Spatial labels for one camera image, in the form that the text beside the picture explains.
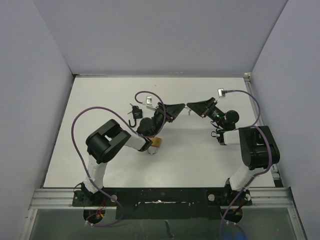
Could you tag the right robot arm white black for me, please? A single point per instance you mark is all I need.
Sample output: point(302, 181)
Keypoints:
point(257, 145)

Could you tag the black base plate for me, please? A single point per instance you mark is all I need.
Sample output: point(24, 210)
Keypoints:
point(178, 203)

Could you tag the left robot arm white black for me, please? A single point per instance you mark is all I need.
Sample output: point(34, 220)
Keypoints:
point(105, 143)

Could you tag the brass padlock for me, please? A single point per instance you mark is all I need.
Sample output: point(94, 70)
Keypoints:
point(156, 144)

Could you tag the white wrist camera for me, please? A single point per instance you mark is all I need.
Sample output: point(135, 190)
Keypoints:
point(221, 93)
point(148, 103)

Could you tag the black padlock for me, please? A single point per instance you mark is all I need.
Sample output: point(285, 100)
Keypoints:
point(136, 116)

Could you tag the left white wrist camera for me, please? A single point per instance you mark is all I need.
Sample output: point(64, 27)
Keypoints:
point(148, 103)

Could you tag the black-headed keys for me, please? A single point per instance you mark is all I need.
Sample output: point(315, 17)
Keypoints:
point(134, 109)

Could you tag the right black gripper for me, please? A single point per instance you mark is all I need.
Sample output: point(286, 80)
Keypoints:
point(201, 108)

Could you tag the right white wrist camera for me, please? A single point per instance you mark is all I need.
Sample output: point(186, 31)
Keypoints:
point(221, 93)

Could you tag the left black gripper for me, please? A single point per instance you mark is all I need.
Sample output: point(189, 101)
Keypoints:
point(169, 112)

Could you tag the aluminium right rail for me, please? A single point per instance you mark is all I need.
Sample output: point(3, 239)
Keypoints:
point(271, 167)

